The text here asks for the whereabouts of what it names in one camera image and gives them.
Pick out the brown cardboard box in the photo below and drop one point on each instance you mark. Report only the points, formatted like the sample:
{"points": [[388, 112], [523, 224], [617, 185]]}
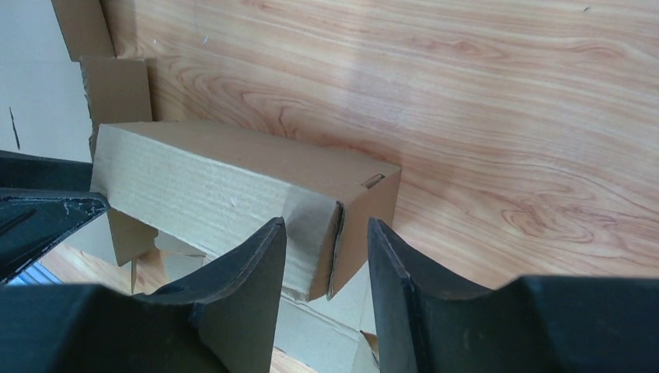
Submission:
{"points": [[207, 121]]}

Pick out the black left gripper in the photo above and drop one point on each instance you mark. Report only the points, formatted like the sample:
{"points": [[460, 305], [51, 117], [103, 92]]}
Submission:
{"points": [[41, 205]]}

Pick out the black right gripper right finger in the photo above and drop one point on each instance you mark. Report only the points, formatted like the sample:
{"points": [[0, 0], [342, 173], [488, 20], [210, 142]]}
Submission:
{"points": [[430, 319]]}

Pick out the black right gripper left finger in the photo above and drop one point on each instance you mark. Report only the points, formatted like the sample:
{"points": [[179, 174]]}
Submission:
{"points": [[220, 318]]}

